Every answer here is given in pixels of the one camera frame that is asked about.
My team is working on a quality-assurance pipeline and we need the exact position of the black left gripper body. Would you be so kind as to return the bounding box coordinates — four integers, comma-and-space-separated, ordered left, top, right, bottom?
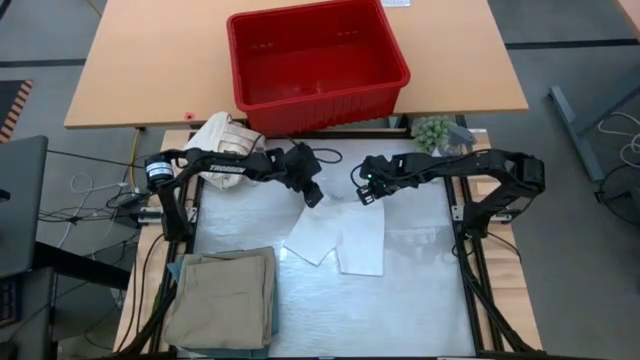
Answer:
272, 143, 324, 194

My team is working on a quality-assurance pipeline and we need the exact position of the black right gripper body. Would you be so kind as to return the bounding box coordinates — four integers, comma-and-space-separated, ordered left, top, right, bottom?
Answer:
359, 154, 416, 194

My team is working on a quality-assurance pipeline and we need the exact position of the small white cloth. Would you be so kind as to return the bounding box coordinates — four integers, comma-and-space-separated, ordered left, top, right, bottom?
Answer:
283, 197, 386, 277

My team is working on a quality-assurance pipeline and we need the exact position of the teal grey garment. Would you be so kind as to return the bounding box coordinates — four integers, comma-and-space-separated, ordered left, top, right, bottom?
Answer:
167, 247, 281, 359

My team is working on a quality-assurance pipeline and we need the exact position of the khaki garment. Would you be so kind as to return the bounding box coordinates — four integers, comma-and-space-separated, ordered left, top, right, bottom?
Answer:
162, 246, 277, 351

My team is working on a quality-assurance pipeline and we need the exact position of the red plastic laundry bin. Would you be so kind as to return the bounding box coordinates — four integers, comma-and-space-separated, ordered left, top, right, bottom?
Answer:
226, 0, 412, 137

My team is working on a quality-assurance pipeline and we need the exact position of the small potted green plant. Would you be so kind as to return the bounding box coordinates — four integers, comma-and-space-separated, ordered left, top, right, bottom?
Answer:
411, 115, 457, 155

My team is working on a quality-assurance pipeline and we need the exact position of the cream canvas tote bag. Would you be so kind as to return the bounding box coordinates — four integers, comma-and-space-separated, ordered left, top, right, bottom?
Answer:
183, 110, 267, 191

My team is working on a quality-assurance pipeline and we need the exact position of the white spray bottle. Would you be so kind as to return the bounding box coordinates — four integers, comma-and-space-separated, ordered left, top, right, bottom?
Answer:
439, 124, 479, 157

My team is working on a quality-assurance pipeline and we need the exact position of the large light wooden desk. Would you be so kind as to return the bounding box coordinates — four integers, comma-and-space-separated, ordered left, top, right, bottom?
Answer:
64, 0, 530, 129

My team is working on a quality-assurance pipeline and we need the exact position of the grey metal desk leg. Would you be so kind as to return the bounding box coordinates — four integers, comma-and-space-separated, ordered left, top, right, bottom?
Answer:
548, 64, 640, 184

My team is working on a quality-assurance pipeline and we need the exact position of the dark grey laptop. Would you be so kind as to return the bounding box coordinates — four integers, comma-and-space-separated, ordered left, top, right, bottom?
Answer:
0, 134, 50, 279

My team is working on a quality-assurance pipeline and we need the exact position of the black mat with orange stripes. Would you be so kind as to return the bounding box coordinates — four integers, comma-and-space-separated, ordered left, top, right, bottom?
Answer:
0, 78, 35, 144

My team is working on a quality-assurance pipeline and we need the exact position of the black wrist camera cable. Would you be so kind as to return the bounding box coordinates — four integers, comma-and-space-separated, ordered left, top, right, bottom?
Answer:
289, 141, 344, 165

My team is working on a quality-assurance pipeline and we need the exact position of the black aluminium table frame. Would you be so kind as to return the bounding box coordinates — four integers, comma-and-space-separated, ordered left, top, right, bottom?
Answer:
119, 119, 541, 360

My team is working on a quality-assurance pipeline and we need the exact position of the yellow cable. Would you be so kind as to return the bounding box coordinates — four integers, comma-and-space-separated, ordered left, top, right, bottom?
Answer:
128, 127, 142, 190

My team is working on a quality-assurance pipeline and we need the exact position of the black floor cable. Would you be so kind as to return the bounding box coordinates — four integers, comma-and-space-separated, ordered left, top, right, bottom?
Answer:
593, 164, 640, 226

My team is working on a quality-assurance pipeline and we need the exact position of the white floor cable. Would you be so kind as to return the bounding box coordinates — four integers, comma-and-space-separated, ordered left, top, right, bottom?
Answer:
597, 111, 640, 169

